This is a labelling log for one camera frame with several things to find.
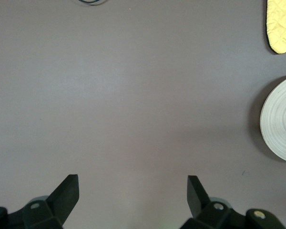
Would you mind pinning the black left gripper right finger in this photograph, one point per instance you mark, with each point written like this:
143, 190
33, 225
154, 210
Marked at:
200, 207

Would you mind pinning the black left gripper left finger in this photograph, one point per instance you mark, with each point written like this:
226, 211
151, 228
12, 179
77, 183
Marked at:
59, 205

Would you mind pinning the round light wooden plate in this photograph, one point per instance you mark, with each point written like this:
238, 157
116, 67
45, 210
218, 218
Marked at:
281, 121

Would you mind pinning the brown table cover sheet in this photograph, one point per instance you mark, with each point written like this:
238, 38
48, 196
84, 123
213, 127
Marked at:
133, 95

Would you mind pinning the yellow quilted oven mitt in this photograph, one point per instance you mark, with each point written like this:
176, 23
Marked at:
282, 26

